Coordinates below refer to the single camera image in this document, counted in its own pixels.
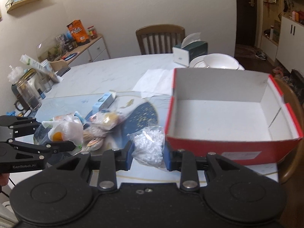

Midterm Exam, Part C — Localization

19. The brown cartoon snack packet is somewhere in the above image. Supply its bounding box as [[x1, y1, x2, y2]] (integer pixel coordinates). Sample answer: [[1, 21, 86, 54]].
[[82, 127, 108, 152]]

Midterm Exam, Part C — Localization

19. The egg snack clear packet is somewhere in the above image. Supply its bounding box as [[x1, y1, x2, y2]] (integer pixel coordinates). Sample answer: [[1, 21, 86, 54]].
[[42, 114, 83, 148]]

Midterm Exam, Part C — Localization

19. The bag of white pellets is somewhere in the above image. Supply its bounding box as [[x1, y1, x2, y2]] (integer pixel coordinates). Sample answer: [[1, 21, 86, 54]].
[[128, 125, 165, 169]]

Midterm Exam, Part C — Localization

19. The round bread snack packet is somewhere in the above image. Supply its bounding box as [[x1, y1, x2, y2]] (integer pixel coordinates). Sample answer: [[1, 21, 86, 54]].
[[89, 110, 124, 131]]

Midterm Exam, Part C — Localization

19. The light blue herbal oil box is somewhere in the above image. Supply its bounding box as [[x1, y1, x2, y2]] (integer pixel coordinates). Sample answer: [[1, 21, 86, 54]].
[[92, 91, 116, 115]]

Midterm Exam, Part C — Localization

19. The glass french press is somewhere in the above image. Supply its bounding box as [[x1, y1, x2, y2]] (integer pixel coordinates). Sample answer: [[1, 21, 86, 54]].
[[15, 76, 41, 111]]

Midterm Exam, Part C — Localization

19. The white tube package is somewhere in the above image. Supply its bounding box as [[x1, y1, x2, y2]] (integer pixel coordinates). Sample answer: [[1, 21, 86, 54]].
[[20, 54, 54, 76]]

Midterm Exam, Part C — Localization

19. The red white cardboard box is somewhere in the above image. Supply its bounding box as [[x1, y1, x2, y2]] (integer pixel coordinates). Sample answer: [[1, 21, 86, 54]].
[[164, 67, 304, 166]]

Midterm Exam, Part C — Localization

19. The white paper towel sheet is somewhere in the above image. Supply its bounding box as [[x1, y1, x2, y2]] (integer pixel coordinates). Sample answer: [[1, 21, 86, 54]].
[[132, 68, 174, 99]]

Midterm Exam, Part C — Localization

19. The white plate stack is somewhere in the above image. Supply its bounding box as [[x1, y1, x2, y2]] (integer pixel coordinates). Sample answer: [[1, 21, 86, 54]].
[[189, 55, 245, 71]]

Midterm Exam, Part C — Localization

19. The white bowl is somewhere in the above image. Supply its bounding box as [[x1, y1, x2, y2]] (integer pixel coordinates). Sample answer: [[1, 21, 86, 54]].
[[203, 53, 240, 70]]

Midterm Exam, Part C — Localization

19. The white sideboard cabinet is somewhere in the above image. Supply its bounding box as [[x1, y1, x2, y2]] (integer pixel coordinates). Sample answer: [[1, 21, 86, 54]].
[[37, 34, 111, 67]]

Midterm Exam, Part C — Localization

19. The orange snack bag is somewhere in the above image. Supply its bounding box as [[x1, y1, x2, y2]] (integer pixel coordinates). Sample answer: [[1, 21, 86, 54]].
[[67, 20, 90, 46]]

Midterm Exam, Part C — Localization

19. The green tissue box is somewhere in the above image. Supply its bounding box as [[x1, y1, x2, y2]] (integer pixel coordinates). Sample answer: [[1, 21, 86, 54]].
[[172, 32, 208, 67]]

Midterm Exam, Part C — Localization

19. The red lid jar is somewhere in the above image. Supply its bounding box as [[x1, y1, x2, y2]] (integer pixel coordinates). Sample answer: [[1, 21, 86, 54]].
[[88, 26, 98, 39]]

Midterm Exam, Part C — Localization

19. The wooden chair behind table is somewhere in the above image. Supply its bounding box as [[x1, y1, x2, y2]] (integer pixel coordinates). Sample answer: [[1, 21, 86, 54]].
[[135, 24, 185, 55]]

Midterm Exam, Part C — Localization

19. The wooden chair beside box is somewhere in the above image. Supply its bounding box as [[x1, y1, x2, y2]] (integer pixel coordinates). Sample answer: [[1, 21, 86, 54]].
[[268, 78, 303, 184]]

